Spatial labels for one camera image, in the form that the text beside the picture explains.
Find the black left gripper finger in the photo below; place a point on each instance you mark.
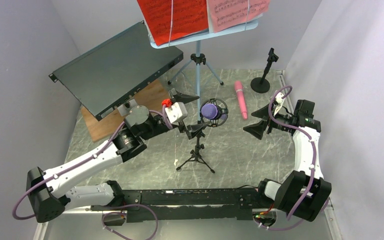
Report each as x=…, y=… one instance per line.
x=176, y=96
x=195, y=130

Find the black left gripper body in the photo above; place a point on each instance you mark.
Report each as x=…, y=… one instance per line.
x=159, y=127

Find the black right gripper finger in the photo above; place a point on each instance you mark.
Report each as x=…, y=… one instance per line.
x=263, y=113
x=257, y=129

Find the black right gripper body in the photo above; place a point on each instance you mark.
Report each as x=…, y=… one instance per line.
x=272, y=123

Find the purple microphone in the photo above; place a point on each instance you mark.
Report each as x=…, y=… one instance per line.
x=210, y=111

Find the black round-base mic stand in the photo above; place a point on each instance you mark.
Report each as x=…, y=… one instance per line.
x=260, y=84

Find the pink microphone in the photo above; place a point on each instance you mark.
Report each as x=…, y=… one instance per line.
x=238, y=87

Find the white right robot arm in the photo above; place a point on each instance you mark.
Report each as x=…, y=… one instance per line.
x=305, y=191

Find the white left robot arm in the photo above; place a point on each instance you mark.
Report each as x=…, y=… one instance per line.
x=55, y=190

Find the brown wooden board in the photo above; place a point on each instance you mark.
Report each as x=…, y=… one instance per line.
x=151, y=97

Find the light blue music stand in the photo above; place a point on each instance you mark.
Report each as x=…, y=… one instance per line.
x=198, y=57

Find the dark grey rack unit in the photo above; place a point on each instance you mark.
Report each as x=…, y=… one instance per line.
x=113, y=72

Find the red sheet music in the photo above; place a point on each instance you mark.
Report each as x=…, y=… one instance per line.
x=170, y=20

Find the pink sheet music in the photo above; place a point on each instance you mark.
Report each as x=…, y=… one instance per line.
x=224, y=14

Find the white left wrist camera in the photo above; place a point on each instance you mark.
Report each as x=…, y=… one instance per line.
x=173, y=112

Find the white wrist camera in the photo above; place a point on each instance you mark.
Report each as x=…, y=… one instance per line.
x=173, y=112
x=279, y=101

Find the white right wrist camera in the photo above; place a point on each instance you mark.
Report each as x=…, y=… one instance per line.
x=279, y=101

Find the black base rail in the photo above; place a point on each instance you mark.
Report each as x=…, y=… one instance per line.
x=194, y=204

